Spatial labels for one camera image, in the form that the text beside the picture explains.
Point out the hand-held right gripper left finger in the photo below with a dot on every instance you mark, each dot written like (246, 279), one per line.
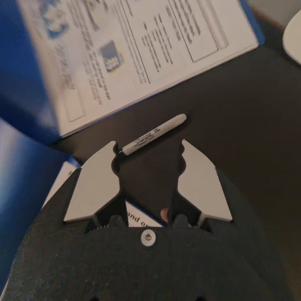
(96, 185)

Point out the black desk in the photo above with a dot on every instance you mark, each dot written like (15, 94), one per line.
(235, 105)

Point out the white rounded stand base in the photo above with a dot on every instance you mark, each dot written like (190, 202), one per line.
(294, 40)

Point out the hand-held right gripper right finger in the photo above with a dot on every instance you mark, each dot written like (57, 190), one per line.
(202, 188)

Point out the grey marker pen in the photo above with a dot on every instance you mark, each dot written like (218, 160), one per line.
(152, 134)

